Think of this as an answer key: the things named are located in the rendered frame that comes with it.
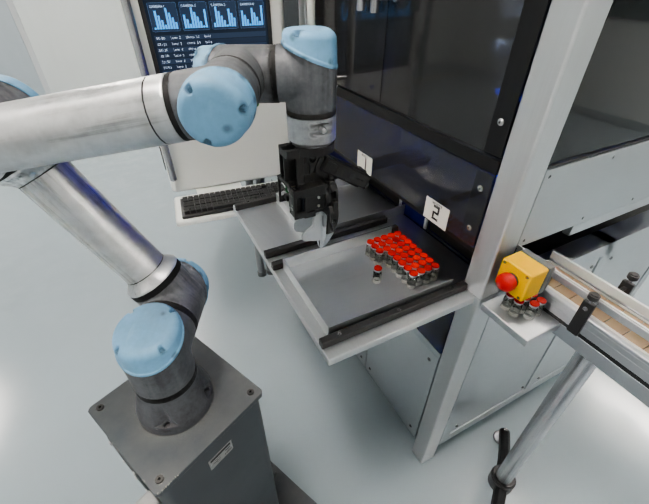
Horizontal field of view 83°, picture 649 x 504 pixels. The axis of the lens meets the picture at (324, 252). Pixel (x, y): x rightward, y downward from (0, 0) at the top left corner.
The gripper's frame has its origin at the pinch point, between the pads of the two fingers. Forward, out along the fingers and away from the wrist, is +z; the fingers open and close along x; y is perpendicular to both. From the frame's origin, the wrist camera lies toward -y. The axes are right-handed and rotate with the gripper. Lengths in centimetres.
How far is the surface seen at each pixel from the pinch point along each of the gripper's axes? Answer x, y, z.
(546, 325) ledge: 25, -43, 22
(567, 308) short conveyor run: 26, -46, 17
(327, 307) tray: -2.2, -2.0, 21.4
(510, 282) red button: 19.3, -32.5, 8.8
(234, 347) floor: -74, 13, 109
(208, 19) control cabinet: -89, -4, -29
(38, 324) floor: -137, 102, 109
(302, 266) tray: -18.5, -3.0, 21.4
